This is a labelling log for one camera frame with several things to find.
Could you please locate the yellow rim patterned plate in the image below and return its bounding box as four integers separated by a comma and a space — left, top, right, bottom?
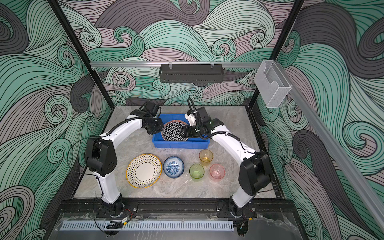
161, 120, 187, 142

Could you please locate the blue plastic bin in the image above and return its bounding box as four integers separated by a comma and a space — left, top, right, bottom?
152, 114, 210, 149

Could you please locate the blue white floral bowl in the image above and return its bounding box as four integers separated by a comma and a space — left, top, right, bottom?
163, 156, 185, 179

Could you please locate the yellow rim dotted plate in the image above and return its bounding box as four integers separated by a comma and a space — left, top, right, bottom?
126, 154, 163, 189

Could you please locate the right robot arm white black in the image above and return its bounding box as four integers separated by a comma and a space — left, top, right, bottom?
180, 98, 277, 215

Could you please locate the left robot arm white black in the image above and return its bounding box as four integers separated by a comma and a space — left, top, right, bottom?
85, 102, 164, 216

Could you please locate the yellow transparent cup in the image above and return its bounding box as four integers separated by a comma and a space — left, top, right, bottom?
199, 149, 214, 166

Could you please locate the green transparent cup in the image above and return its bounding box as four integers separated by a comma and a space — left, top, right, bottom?
189, 164, 205, 181

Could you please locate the pink transparent cup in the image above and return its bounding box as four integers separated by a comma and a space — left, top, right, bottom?
209, 164, 226, 181

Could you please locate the black wall tray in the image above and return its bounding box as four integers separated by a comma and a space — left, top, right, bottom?
159, 64, 224, 83

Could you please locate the clear acrylic wall holder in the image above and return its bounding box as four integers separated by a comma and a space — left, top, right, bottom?
254, 60, 292, 109

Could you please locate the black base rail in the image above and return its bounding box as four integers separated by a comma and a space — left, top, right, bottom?
58, 198, 296, 218

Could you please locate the aluminium back wall rail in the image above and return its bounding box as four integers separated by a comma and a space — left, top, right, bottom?
90, 61, 261, 69

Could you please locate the aluminium wall rail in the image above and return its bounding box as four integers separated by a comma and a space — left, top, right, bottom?
90, 61, 261, 69
275, 62, 384, 230

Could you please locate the aluminium right wall rail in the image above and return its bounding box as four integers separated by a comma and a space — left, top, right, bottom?
275, 62, 384, 230

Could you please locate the white slotted cable duct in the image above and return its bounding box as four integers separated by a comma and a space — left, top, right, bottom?
59, 221, 234, 232

